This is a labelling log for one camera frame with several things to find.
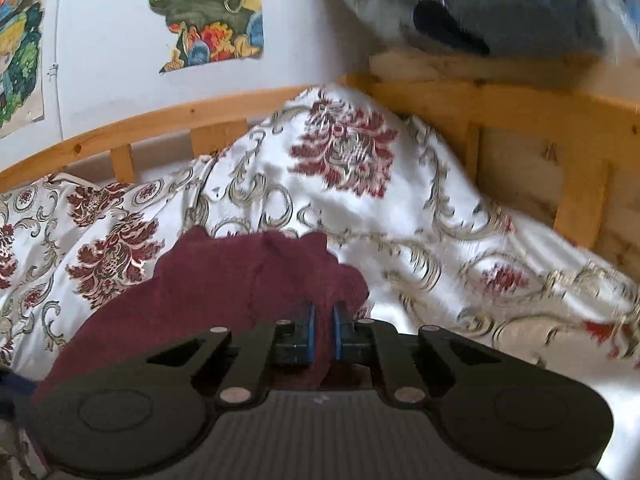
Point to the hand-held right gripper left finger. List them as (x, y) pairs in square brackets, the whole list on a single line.
[(311, 330)]

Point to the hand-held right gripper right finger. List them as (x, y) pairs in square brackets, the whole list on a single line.
[(337, 332)]

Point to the maroon shirt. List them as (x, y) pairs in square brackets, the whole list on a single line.
[(225, 280)]

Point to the white floral patterned bedspread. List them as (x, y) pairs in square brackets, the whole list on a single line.
[(400, 220)]

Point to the dark blue cloth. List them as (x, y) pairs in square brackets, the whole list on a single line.
[(15, 390)]

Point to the grey plush toy in plastic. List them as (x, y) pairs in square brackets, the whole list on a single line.
[(500, 0)]

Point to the wooden bed frame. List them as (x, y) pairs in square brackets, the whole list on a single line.
[(500, 105)]

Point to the colourful wall poster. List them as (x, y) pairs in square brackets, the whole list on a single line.
[(205, 10), (20, 60)]

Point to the white wall pipe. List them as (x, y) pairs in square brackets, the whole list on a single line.
[(58, 35)]

